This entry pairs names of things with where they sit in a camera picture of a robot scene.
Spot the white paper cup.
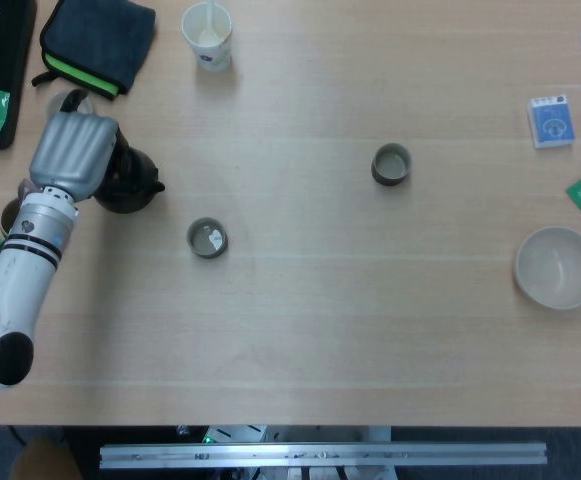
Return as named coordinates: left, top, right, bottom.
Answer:
left=180, top=1, right=234, bottom=73

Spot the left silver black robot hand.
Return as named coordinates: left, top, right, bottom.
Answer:
left=28, top=88, right=121, bottom=204

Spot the black tray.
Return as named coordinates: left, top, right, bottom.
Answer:
left=0, top=0, right=38, bottom=151

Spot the dark grey folded towel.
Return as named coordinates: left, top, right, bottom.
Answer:
left=31, top=0, right=157, bottom=101

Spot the large beige bowl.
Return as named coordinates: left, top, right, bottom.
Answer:
left=513, top=226, right=581, bottom=311

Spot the blue white card box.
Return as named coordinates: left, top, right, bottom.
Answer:
left=526, top=93, right=576, bottom=150

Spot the black teapot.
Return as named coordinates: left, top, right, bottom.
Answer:
left=92, top=124, right=166, bottom=215

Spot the empty dark teacup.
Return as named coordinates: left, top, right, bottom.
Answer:
left=370, top=142, right=413, bottom=187

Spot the aluminium profile rail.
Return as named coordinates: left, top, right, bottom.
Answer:
left=98, top=441, right=548, bottom=470

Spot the white plastic spoon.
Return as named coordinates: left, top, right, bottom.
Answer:
left=197, top=0, right=221, bottom=45

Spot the small dark teacup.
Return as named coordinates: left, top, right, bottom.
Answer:
left=185, top=216, right=230, bottom=260

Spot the brown pouring pitcher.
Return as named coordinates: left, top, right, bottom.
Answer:
left=0, top=197, right=24, bottom=239

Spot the small beige tea bowl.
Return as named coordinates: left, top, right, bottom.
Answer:
left=47, top=91, right=96, bottom=117

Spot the brown orange stool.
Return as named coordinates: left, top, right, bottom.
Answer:
left=12, top=437, right=84, bottom=480

